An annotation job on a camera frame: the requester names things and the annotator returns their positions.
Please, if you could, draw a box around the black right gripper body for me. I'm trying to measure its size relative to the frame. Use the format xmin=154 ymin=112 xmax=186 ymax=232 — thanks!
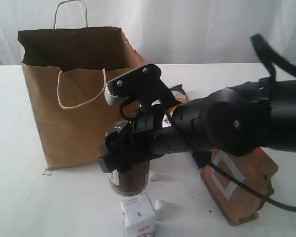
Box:
xmin=124 ymin=103 xmax=212 ymax=160

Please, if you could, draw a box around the dark jar with pull-tab lid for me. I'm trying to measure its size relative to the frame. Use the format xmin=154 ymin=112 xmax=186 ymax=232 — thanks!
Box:
xmin=106 ymin=119 xmax=150 ymax=197

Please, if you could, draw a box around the spaghetti packet orange and blue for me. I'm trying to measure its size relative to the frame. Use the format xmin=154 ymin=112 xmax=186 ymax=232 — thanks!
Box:
xmin=162 ymin=83 xmax=213 ymax=169

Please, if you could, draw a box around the brown kraft stand-up pouch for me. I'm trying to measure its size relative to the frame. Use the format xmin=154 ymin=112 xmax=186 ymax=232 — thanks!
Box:
xmin=200 ymin=147 xmax=279 ymax=227

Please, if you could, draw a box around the brown paper shopping bag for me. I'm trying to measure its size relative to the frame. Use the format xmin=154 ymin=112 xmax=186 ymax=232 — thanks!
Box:
xmin=16 ymin=0 xmax=148 ymax=171

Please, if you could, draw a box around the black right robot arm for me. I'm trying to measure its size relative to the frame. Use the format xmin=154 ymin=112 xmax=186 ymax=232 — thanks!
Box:
xmin=98 ymin=80 xmax=296 ymax=173

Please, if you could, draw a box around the white crumpled lump near jar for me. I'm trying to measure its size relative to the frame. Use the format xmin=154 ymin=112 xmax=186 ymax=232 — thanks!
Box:
xmin=148 ymin=172 xmax=158 ymax=182

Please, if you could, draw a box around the white crumpled lump near bottle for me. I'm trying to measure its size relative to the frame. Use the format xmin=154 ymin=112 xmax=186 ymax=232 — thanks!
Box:
xmin=155 ymin=199 xmax=167 ymax=212

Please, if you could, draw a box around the torn white paper scrap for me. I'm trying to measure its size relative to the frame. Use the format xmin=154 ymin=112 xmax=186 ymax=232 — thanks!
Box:
xmin=42 ymin=169 xmax=53 ymax=176

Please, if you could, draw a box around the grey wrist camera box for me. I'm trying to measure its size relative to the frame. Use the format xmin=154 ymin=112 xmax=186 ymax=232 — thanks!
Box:
xmin=104 ymin=64 xmax=176 ymax=112

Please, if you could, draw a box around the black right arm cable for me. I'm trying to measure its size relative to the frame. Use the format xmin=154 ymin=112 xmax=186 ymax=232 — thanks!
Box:
xmin=202 ymin=33 xmax=296 ymax=213

